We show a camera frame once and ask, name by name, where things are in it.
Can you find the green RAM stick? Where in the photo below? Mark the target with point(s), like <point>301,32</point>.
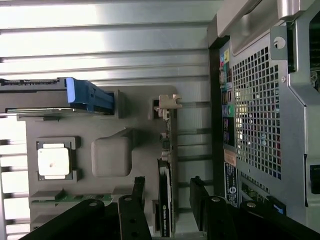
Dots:
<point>75,198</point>

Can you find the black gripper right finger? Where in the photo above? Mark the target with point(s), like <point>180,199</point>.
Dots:
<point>217,220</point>

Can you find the grey plastic parts rack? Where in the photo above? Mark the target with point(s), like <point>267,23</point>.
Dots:
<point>62,125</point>

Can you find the silver CPU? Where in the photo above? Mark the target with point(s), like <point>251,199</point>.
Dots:
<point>53,161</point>

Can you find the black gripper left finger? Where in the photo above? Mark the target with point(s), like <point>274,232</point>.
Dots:
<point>132,220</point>

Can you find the open grey PC case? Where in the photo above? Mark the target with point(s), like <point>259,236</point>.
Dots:
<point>295,125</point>

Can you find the hard disk with blue carrier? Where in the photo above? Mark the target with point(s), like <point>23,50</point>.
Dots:
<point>77,92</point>

